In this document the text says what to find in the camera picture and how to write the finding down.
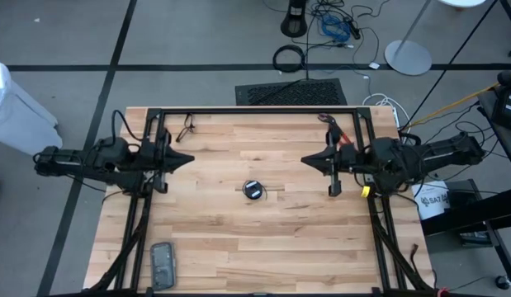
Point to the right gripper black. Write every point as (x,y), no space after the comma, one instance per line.
(342,158)

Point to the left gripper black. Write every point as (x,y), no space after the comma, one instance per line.
(162,161)

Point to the black power strip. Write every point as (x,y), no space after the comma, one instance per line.
(352,28)

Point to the white trash bin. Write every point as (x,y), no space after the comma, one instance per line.
(15,111)

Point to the white lamp base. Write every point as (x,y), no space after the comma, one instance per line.
(408,57)

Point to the black floor vent mat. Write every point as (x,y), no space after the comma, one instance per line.
(292,92)

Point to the black eyeglasses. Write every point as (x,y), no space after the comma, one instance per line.
(186,130)

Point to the grey rectangular pouch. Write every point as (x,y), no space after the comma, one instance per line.
(162,266)

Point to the thin black slanted pole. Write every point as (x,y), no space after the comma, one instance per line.
(453,60)

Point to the black cylinder stand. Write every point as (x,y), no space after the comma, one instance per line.
(294,22)

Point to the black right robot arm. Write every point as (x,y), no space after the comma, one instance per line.
(445,150)

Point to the white power adapter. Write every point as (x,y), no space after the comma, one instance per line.
(374,65)

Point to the black caster wheel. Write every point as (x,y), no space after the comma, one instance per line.
(503,282)

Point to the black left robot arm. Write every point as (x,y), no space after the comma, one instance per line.
(65,158)

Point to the black side cart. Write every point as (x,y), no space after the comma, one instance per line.
(500,123)

